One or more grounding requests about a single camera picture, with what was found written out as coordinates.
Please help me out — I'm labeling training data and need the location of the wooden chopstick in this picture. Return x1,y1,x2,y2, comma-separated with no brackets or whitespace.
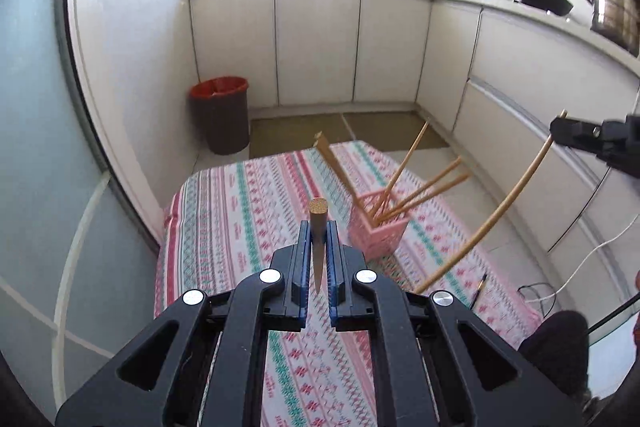
376,173,470,225
308,197,329,293
413,134,554,294
375,156,462,225
314,132,373,225

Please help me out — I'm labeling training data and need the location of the stainless steel pot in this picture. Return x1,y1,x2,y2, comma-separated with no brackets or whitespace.
587,0,639,56

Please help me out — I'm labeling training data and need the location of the olive floor mat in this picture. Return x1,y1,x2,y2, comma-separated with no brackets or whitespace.
345,112,425,152
250,114,352,158

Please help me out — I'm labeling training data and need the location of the olive floor mat left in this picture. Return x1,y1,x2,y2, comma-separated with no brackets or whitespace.
250,114,352,158

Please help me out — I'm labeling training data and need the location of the wooden chopstick lone front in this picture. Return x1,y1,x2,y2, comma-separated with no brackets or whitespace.
370,121,430,219

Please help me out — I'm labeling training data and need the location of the black cable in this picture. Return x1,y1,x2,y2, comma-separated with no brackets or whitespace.
516,281,561,319

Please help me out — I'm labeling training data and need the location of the black chopstick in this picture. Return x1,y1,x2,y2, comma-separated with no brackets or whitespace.
470,272,488,310

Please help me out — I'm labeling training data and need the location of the pink lattice utensil basket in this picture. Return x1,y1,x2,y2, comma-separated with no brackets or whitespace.
347,188,410,261

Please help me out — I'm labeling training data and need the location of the red lined trash bin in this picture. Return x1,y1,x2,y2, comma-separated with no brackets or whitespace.
189,76,250,155

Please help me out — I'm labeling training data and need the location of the olive floor mat right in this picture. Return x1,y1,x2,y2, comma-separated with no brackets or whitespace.
345,112,425,152

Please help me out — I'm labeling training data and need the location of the white power cable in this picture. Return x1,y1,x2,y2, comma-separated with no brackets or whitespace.
524,210,640,306

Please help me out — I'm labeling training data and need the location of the patterned striped tablecloth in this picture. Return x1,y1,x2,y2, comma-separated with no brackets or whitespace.
155,149,541,426

